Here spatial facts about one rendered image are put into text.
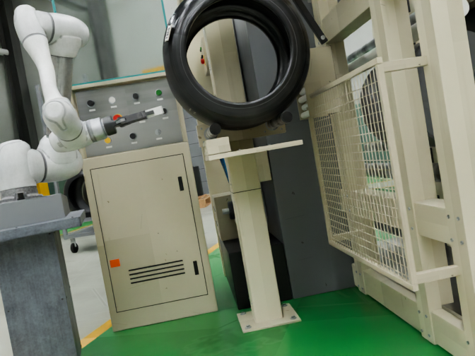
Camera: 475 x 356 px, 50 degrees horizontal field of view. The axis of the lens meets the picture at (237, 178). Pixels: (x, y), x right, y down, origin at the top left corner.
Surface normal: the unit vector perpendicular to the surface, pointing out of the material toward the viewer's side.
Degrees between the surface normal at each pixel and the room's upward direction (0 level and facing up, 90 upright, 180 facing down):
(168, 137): 90
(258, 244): 90
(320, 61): 90
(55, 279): 90
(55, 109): 78
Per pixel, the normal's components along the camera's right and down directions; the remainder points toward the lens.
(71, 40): 0.73, 0.36
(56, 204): 0.25, 0.00
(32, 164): 0.76, -0.18
